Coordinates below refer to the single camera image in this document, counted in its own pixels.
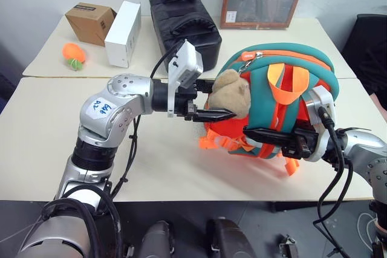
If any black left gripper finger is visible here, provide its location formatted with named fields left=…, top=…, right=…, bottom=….
left=195, top=79, right=216, bottom=95
left=193, top=108, right=237, bottom=123

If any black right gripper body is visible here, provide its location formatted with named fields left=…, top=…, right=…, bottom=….
left=281, top=120, right=320, bottom=160

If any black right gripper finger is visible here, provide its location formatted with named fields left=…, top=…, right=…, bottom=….
left=242, top=127, right=296, bottom=147

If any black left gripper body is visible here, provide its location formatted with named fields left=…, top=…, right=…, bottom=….
left=175, top=79, right=200, bottom=122

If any beige plush toy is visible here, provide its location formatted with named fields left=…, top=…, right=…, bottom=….
left=207, top=69, right=253, bottom=120

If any orange and teal backpack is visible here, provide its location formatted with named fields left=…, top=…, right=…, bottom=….
left=198, top=42, right=341, bottom=178

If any white rectangular box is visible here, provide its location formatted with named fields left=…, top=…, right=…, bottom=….
left=104, top=0, right=142, bottom=69

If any brown cardboard box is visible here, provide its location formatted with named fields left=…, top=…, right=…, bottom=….
left=64, top=1, right=118, bottom=48

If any black fabric carry bag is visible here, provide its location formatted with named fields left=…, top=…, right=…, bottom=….
left=148, top=0, right=223, bottom=75

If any white sticker with blue writing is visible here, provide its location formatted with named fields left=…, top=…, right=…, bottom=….
left=87, top=97, right=113, bottom=120

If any dark rounded robot leg cover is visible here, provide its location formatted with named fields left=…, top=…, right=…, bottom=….
left=206, top=217, right=258, bottom=258
left=141, top=220, right=177, bottom=258

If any black chair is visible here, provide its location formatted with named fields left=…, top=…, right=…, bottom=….
left=340, top=13, right=387, bottom=97

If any orange plush fruit toy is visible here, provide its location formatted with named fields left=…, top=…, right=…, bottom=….
left=62, top=42, right=87, bottom=70

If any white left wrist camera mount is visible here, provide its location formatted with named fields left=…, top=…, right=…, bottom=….
left=167, top=39, right=204, bottom=118

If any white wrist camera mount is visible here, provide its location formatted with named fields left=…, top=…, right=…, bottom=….
left=303, top=86, right=337, bottom=163
left=167, top=39, right=204, bottom=118

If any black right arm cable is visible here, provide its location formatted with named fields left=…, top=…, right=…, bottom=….
left=312, top=105, right=355, bottom=258

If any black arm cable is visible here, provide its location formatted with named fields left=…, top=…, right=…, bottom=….
left=312, top=105, right=355, bottom=258
left=109, top=113, right=141, bottom=202

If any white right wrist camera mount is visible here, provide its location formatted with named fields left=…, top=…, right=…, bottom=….
left=303, top=86, right=337, bottom=163

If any thin black left wrist cable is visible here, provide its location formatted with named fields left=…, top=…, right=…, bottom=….
left=149, top=39, right=186, bottom=79

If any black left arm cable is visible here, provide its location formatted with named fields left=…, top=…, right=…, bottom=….
left=109, top=113, right=141, bottom=202

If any thin white cable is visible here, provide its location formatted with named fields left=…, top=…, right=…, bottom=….
left=356, top=211, right=379, bottom=241

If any small metal bracket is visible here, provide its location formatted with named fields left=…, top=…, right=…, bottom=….
left=277, top=233, right=298, bottom=258

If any thick black left shoulder cable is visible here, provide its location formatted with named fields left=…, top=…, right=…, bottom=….
left=41, top=185, right=123, bottom=258

